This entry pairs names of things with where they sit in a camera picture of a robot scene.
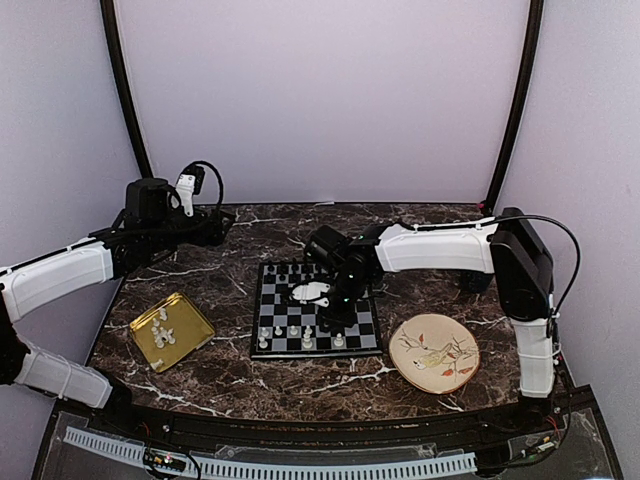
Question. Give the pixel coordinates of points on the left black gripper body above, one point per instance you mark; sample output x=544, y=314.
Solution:
x=162, y=234

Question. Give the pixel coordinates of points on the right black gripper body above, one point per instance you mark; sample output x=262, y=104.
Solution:
x=348, y=287

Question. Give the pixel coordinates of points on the white chess king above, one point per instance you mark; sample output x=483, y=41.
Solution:
x=307, y=343

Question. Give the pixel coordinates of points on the black grey chessboard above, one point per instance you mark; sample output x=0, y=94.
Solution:
x=272, y=308

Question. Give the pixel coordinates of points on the gold square tray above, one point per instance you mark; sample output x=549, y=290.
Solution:
x=170, y=330

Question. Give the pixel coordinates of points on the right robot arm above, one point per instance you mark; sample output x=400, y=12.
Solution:
x=505, y=249

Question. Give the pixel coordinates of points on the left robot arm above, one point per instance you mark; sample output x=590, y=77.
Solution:
x=35, y=283

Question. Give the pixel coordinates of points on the dark blue mug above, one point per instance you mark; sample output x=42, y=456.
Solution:
x=475, y=282

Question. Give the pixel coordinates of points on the cream plate with bird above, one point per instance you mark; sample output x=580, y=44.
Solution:
x=435, y=353

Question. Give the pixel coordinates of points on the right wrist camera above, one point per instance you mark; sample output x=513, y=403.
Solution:
x=314, y=292

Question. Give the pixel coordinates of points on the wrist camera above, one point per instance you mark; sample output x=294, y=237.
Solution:
x=314, y=292
x=188, y=185

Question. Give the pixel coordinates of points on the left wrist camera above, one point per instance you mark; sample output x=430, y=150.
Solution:
x=188, y=185

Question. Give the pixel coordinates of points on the left black frame post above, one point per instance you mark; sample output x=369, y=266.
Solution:
x=123, y=89

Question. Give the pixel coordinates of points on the black frame post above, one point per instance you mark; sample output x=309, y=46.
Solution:
x=123, y=89
x=526, y=66

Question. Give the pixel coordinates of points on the white slotted cable duct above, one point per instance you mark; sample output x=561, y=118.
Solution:
x=168, y=463

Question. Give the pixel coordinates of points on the right black frame post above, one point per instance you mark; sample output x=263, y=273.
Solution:
x=526, y=66

